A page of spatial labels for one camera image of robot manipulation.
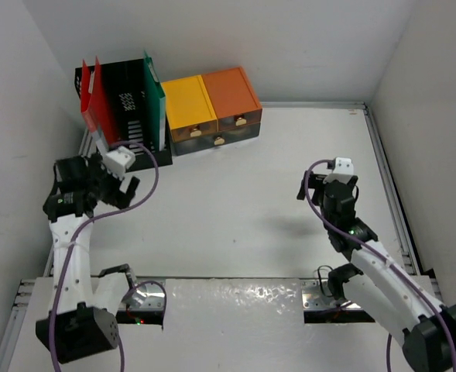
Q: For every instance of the orange yellow drawer cabinet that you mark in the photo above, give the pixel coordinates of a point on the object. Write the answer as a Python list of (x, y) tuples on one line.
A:
[(210, 110)]

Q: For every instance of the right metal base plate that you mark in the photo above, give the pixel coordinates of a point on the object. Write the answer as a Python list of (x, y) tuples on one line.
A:
[(317, 298)]

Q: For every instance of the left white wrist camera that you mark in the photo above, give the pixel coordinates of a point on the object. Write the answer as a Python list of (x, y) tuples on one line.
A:
[(118, 161)]

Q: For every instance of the black mesh file organizer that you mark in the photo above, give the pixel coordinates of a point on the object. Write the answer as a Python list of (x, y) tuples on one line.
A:
[(124, 85)]

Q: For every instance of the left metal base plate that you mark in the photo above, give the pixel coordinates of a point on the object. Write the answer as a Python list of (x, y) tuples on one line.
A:
[(149, 295)]

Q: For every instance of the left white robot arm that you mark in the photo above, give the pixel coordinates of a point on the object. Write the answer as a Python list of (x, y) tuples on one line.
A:
[(81, 319)]

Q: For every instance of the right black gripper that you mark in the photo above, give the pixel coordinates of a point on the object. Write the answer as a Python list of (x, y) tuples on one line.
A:
[(316, 183)]

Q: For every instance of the red folder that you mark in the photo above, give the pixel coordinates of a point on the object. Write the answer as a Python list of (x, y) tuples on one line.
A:
[(96, 108)]

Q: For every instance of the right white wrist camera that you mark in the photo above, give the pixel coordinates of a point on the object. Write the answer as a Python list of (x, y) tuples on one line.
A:
[(341, 169)]

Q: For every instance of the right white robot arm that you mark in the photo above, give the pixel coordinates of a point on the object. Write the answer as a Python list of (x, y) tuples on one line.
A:
[(423, 326)]

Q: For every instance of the metal base plate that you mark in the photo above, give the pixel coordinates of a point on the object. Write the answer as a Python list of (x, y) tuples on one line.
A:
[(317, 298), (149, 295)]

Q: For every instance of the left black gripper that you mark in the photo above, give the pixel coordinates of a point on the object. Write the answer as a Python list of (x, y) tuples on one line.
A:
[(95, 168)]

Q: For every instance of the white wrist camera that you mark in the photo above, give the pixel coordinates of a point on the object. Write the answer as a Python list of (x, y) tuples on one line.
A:
[(341, 169), (118, 161)]

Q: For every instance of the green folder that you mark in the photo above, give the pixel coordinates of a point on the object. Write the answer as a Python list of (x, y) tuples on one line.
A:
[(155, 100)]

